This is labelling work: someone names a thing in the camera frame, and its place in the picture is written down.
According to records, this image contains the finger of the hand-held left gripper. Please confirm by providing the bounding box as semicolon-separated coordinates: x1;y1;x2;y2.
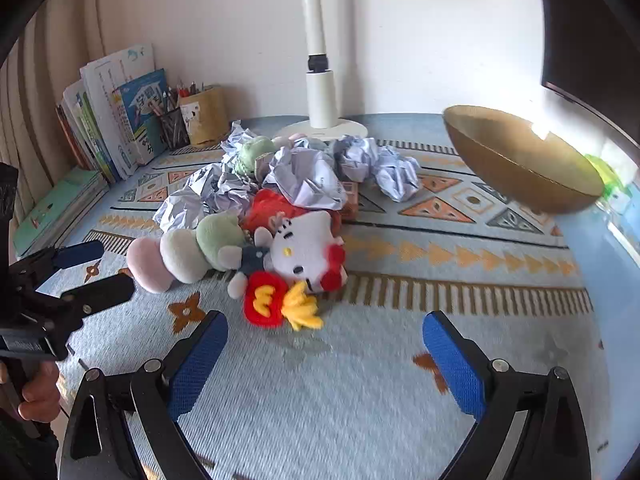
15;240;106;287
34;274;137;342

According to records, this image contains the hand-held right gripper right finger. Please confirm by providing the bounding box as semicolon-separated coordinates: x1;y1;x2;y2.
421;310;596;480

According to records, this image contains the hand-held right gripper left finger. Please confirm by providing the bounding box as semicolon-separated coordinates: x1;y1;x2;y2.
59;310;230;480

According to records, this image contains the pastel dango plush toy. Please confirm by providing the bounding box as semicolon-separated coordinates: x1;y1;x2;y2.
235;132;308;181
126;212;246;295

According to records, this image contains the red fries plush toy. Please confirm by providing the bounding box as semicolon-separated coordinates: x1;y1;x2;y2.
243;270;326;332

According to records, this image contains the small plush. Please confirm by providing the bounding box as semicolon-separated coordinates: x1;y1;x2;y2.
226;227;275;302

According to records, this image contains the white paper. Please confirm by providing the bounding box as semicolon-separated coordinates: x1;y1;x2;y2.
372;146;422;204
332;135;382;183
152;162;253;233
220;120;273;171

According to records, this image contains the white cat plush toy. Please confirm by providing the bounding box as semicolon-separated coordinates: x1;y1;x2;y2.
267;210;349;295

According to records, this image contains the red-orange plush toy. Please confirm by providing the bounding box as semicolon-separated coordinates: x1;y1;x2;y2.
244;188;346;233

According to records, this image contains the orange cardboard box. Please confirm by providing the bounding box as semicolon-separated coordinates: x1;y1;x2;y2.
341;180;362;222

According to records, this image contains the golden bowl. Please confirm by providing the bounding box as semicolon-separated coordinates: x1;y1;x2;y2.
442;105;606;214

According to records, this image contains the grid-lined paper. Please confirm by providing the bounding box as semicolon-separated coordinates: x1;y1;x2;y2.
261;142;351;211

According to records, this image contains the person's left forearm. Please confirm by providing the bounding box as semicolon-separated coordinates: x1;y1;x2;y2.
0;417;63;480

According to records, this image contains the person's left hand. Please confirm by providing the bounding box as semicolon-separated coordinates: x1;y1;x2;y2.
0;359;62;424

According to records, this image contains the stack of flat green books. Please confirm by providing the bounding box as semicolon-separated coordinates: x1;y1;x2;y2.
12;167;108;256

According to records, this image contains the patterned light blue mat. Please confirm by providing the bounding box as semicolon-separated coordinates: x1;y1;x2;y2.
35;114;606;480

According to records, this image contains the row of upright books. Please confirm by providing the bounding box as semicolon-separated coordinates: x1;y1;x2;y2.
55;42;171;183

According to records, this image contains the black mesh pen holder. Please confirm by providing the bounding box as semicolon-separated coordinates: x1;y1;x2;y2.
159;107;192;151

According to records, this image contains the bunch of pens and pencils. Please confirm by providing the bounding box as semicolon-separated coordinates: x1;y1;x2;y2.
150;87;188;126

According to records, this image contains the kraft paper pen holder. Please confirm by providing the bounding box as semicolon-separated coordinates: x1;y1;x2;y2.
179;85;231;148

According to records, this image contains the beige curtain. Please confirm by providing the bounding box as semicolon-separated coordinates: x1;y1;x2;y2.
0;0;108;186

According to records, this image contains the green plastic object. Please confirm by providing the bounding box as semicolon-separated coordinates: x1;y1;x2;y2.
584;154;626;201

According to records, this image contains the white desk lamp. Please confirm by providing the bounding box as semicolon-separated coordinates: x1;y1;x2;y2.
272;0;369;141

